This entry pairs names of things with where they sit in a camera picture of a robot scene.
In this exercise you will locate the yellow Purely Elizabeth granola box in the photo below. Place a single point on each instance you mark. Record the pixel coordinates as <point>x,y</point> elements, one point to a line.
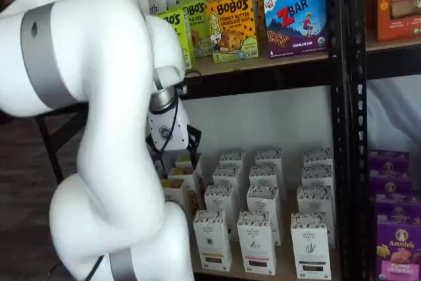
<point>181,172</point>
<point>174,195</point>
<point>182,160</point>

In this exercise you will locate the blue ZBar box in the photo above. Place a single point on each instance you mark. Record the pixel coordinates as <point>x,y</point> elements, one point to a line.
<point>296,24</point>

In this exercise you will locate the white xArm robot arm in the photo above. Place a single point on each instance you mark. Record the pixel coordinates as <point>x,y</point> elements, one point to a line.
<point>82,64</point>

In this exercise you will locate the white box blue strip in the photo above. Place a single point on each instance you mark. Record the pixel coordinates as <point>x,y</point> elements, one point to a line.
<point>314,200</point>
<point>317,157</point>
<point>317,175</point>
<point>310,251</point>

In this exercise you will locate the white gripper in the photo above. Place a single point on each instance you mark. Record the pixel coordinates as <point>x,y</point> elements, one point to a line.
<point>174,129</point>

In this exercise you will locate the black metal shelf upright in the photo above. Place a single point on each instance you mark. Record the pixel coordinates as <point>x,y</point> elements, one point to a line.
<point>358,162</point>
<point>335,129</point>

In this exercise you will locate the black stand frame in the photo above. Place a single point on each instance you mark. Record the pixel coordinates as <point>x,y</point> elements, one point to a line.
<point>49,147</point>

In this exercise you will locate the orange snack box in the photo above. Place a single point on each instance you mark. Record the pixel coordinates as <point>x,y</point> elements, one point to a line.
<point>394,14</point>

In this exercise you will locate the white plastic sheet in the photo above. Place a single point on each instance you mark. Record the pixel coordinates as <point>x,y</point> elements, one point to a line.
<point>394,113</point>

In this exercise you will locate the black metal shelf beam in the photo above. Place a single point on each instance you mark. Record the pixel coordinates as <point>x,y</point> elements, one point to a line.
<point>263,80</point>
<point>394,65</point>

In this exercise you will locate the white box pink strip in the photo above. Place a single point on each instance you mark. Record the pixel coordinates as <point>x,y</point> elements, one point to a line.
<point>256,248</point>
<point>268,156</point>
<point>263,200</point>
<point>264,175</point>

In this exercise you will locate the purple Annie's box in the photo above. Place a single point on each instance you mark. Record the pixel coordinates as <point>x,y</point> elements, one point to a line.
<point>398,254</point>
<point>391,189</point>
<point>398,212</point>
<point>388,162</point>

